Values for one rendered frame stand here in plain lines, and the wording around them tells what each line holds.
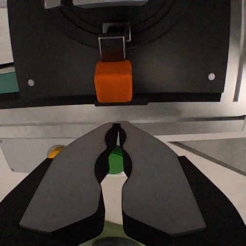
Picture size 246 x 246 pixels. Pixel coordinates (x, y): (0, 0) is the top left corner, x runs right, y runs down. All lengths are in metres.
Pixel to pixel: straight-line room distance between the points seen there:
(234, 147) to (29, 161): 1.56
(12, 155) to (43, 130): 0.08
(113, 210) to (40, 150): 0.30
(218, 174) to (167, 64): 0.34
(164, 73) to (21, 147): 0.22
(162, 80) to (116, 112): 0.07
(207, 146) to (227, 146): 0.18
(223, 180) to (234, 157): 1.27
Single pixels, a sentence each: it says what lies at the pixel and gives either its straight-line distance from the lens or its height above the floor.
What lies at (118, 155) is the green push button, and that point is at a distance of 0.26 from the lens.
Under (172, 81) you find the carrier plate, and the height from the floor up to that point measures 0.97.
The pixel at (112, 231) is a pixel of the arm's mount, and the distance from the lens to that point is 0.58.
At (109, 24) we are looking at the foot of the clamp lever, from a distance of 0.17.
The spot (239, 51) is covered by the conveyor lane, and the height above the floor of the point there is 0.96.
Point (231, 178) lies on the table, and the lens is 0.53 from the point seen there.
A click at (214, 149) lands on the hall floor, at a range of 1.62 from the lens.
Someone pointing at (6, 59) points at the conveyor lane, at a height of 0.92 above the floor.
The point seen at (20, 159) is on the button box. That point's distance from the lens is 0.32.
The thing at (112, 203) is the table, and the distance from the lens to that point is 0.51.
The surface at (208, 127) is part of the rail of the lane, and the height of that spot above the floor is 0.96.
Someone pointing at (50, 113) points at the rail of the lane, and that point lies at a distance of 0.26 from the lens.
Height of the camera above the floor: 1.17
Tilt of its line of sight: 61 degrees down
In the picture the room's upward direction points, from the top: 179 degrees counter-clockwise
